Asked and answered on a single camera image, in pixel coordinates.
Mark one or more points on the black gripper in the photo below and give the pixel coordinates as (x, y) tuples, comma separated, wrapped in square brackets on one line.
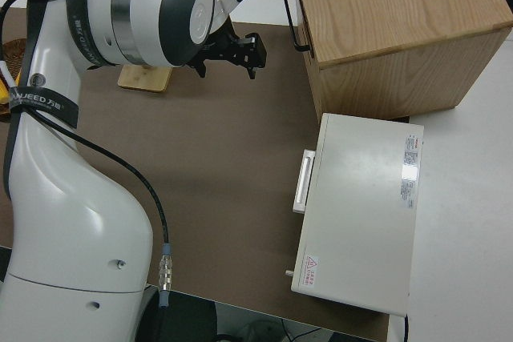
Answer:
[(236, 51)]

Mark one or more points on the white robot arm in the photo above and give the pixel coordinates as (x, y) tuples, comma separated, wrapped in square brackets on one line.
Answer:
[(72, 218)]

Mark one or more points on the wooden mug tree stand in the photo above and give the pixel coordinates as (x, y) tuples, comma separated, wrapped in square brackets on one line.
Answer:
[(140, 79)]

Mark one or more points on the brown table mat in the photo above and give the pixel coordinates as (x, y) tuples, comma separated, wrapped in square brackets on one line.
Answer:
[(200, 158)]

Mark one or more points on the light wooden drawer cabinet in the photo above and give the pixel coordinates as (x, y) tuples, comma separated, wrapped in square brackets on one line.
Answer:
[(401, 17)]

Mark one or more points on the white toaster oven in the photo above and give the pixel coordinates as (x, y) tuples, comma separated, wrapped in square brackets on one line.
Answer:
[(360, 206)]

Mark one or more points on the brown wicker basket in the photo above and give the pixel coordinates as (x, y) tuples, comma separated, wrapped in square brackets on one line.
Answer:
[(13, 51)]

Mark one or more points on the yellow corn cob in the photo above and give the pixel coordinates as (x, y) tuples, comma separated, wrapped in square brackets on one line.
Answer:
[(3, 93)]

